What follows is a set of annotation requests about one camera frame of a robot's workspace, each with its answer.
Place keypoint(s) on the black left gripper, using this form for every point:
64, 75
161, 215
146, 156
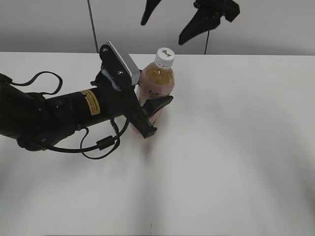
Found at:
119, 99

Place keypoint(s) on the peach oolong tea bottle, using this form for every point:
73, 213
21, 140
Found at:
155, 82

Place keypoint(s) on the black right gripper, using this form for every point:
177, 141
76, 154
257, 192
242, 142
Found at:
207, 17

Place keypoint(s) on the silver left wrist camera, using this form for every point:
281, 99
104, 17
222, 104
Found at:
118, 67

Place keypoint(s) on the white bottle cap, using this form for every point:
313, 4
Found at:
165, 57

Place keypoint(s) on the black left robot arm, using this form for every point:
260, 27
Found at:
39, 120

